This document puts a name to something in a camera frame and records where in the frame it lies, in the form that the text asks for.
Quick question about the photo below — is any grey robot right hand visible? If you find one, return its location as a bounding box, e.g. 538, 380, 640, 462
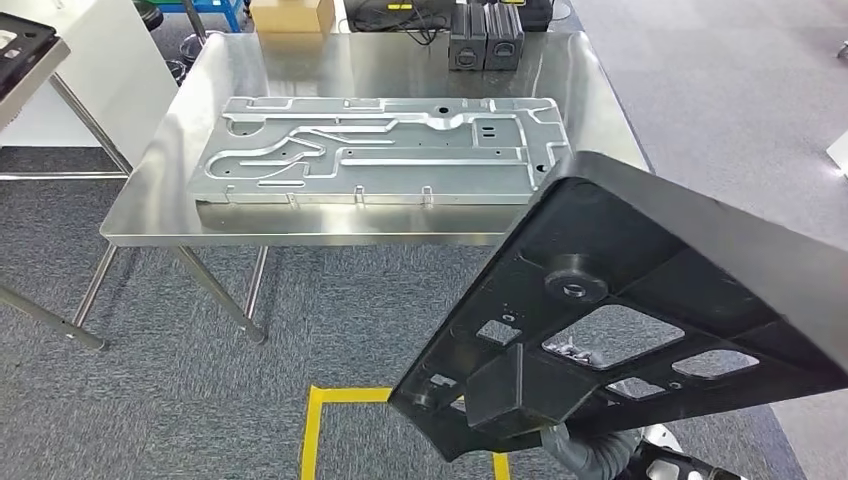
539, 423, 584, 465

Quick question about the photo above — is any black plastic plate bracket part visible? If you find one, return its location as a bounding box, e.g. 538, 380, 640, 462
0, 11, 60, 101
387, 150, 848, 464

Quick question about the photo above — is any stainless steel workbench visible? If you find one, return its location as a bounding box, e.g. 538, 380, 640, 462
66, 29, 654, 352

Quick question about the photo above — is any yellow floor tape square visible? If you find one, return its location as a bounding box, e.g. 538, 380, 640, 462
299, 386, 513, 480

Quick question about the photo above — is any grey stamped metal plate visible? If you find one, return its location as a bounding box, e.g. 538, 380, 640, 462
187, 95, 574, 208

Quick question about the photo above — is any white flat board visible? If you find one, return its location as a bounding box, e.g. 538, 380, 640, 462
826, 129, 848, 179

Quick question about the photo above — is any black ribbed battery box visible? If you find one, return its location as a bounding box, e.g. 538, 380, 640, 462
448, 3, 490, 72
483, 3, 526, 72

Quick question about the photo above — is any black equipment case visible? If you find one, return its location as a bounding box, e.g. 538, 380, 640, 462
500, 0, 556, 33
344, 0, 458, 33

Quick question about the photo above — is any brown cardboard box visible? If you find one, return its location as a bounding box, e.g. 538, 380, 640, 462
248, 0, 337, 34

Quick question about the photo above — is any steel side table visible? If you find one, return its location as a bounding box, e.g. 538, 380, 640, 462
0, 36, 134, 352

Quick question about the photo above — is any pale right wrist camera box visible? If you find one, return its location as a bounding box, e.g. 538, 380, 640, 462
634, 441, 747, 480

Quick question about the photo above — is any black loose cable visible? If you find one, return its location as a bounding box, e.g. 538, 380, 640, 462
347, 9, 452, 48

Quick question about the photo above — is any chrome stanchion post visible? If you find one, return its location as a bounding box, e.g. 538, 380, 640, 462
178, 0, 223, 64

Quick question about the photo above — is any blue metal frame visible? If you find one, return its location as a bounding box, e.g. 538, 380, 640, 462
155, 0, 246, 33

